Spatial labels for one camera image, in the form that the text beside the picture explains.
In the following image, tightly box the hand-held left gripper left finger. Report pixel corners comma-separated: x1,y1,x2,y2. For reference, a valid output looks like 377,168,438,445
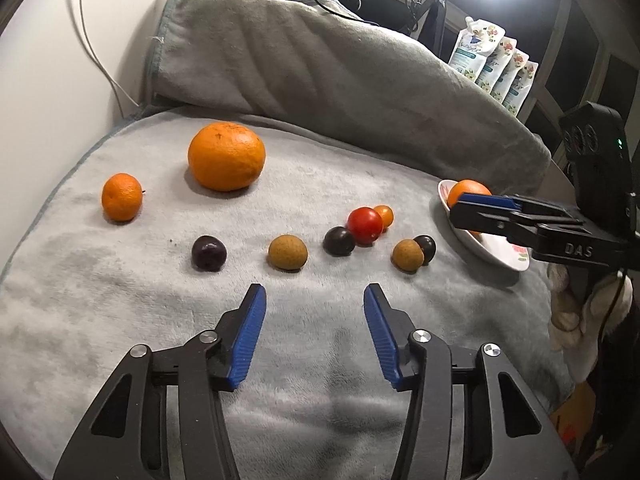
52,283,267,480

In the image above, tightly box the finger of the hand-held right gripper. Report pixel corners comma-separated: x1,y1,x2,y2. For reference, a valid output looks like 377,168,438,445
449,202,542,252
456,192,585,225

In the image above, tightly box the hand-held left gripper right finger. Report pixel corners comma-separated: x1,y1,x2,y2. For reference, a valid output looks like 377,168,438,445
363,283,581,480

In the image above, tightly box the medium orange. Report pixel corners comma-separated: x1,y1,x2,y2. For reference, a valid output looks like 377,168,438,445
446,179,493,237

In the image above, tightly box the white floral plate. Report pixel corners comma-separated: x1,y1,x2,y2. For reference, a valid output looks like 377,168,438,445
437,180,531,273

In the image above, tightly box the brown longan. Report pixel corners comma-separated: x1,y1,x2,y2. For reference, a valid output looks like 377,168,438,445
391,239,425,273
268,234,308,273

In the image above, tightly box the dark purple plum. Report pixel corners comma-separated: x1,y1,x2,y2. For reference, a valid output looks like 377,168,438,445
413,235,437,266
191,235,227,272
323,226,357,257

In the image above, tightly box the large orange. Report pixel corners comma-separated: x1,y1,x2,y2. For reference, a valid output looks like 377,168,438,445
188,121,266,192

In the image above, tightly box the small mandarin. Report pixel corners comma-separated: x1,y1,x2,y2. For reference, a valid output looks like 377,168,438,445
101,173,145,222

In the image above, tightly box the person's right hand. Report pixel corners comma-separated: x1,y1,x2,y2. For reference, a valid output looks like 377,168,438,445
547,262,636,383

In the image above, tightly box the white floral refill pouch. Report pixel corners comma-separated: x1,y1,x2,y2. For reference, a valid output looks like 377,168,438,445
475,35,518,93
502,60,540,116
448,16,506,73
492,50,530,106

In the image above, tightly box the red cherry tomato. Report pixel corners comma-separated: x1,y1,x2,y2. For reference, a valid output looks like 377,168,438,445
347,207,385,245

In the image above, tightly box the grey fleece blanket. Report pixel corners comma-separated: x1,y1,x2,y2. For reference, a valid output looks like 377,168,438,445
0,110,576,480

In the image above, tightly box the black tripod stand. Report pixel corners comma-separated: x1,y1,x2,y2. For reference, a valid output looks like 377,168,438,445
417,0,448,58

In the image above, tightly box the grey fleece cushion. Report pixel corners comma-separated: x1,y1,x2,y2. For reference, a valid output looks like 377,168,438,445
147,0,551,196

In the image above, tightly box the white cable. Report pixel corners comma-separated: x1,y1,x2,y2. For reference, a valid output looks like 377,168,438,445
77,0,143,109

